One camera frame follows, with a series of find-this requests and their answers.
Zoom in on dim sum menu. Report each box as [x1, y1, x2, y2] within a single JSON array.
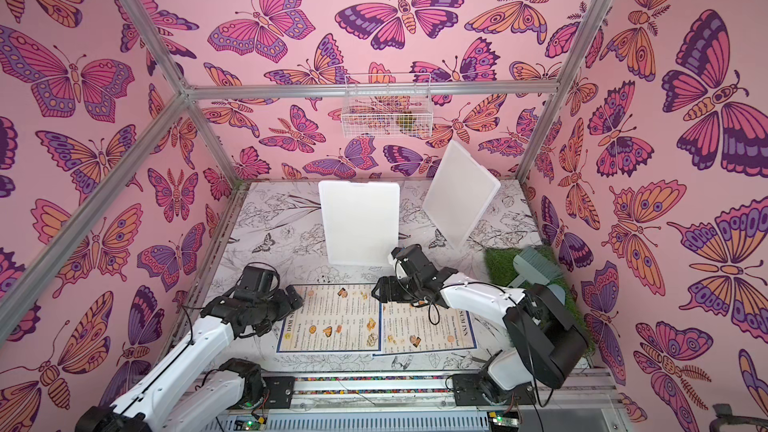
[[276, 283, 383, 354], [381, 303, 477, 355]]

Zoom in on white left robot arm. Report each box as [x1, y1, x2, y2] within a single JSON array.
[[75, 263, 304, 431]]

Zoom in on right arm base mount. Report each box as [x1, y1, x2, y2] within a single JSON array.
[[445, 373, 533, 407]]

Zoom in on green succulent plant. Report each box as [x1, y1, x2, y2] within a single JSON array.
[[395, 111, 421, 136]]

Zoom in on white upright cutting board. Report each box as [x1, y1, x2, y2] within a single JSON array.
[[318, 180, 400, 267]]

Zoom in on aluminium cage frame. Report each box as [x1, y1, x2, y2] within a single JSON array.
[[1, 0, 614, 338]]

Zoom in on black object bottom right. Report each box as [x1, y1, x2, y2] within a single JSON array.
[[709, 404, 767, 432]]

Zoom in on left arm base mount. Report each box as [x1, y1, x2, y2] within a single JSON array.
[[237, 376, 296, 410]]

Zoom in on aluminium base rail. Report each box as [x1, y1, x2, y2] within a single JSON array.
[[199, 370, 635, 431]]

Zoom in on white wire rack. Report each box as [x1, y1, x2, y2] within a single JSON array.
[[338, 71, 434, 140]]

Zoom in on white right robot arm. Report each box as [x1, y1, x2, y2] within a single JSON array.
[[371, 244, 589, 405]]

